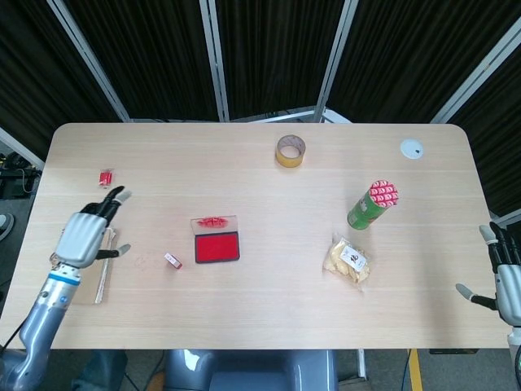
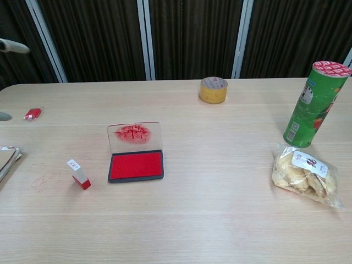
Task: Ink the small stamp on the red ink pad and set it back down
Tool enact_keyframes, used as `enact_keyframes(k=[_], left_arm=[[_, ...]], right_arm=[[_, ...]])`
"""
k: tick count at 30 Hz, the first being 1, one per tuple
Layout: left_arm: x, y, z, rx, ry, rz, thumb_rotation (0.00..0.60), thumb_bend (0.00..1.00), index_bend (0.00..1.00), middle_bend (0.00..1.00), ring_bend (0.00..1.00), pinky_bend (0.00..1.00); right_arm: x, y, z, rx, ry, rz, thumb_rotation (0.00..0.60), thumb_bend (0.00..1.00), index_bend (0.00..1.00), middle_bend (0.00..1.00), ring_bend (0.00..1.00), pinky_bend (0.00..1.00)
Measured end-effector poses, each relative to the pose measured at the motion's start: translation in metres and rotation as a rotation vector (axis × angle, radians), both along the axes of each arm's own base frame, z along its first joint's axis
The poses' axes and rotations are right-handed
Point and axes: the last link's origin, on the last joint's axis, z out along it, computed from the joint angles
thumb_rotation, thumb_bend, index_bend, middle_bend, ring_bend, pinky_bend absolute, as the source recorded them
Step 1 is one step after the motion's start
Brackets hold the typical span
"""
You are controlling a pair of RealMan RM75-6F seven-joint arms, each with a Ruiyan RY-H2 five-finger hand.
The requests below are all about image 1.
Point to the yellow packing tape roll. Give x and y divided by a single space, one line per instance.
291 159

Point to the red ink pad clear lid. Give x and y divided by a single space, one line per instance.
215 246

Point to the small red stamp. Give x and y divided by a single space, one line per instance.
173 261

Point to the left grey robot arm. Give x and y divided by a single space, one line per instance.
40 322

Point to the clear bag of snacks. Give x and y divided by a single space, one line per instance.
346 262

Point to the small red packet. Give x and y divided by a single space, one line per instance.
106 178

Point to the green chips can red lid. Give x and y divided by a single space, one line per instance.
366 209

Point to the white partition frame post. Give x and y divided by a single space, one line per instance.
217 61
93 61
476 77
334 61

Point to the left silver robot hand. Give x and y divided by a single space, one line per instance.
81 236

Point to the grey shoe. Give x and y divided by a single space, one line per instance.
5 226

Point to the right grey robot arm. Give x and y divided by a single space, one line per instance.
515 354

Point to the white round table grommet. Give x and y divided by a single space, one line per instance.
411 149

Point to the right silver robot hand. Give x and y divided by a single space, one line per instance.
509 285

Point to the grey robot torso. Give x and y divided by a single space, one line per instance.
252 370

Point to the brown spiral notebook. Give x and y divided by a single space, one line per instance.
91 285

